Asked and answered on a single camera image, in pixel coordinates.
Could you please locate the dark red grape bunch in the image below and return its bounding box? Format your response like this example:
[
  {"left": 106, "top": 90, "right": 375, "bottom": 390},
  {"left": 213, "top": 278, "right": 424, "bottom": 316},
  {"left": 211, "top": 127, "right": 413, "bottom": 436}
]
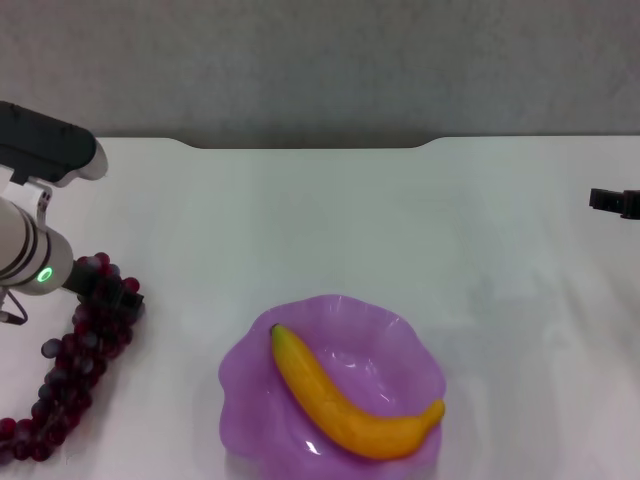
[{"left": 0, "top": 252, "right": 147, "bottom": 464}]

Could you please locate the purple wavy plastic plate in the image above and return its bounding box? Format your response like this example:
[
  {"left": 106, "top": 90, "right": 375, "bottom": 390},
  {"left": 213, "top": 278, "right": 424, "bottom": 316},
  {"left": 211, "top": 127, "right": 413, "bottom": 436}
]
[{"left": 217, "top": 293, "right": 448, "bottom": 480}]

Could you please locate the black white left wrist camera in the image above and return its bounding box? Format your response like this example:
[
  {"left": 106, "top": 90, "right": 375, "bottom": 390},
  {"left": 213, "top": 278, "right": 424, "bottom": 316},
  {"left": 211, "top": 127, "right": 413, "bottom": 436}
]
[{"left": 0, "top": 99, "right": 109, "bottom": 227}]

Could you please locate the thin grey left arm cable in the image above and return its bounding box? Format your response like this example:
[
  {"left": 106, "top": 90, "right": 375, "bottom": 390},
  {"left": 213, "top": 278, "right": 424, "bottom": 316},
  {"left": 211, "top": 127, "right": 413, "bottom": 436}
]
[{"left": 0, "top": 289, "right": 28, "bottom": 326}]

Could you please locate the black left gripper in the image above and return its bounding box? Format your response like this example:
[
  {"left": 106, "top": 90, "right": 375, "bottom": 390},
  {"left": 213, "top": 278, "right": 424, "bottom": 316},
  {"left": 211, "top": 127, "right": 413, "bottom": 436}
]
[{"left": 62, "top": 257, "right": 146, "bottom": 322}]

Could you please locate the yellow banana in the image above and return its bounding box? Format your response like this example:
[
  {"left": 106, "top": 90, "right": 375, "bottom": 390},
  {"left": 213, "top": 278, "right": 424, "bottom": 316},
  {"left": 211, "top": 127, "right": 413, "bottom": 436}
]
[{"left": 269, "top": 323, "right": 446, "bottom": 460}]

